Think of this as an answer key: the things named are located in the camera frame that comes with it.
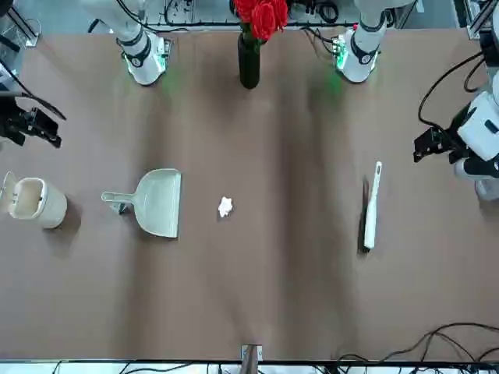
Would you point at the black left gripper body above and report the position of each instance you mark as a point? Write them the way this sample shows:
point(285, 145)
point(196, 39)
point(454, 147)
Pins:
point(456, 140)

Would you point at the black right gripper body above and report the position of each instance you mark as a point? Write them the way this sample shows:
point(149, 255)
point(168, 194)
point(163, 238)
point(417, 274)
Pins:
point(11, 121)

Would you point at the white hand brush black bristles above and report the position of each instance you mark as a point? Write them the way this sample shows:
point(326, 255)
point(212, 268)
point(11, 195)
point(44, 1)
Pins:
point(372, 210)

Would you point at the white paper ball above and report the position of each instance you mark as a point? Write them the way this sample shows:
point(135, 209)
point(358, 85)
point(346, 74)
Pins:
point(225, 207)

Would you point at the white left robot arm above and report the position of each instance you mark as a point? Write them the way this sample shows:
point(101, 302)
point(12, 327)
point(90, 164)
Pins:
point(360, 58)

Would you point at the small beige lidded bin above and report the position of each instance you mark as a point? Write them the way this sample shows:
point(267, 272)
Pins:
point(37, 204)

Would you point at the black vase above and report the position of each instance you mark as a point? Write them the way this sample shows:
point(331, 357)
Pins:
point(249, 62)

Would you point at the red artificial flowers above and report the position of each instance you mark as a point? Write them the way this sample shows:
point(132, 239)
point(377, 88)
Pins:
point(261, 17)

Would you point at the aluminium profile post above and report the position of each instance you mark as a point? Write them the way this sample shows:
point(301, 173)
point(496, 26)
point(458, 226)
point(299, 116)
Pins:
point(251, 358)

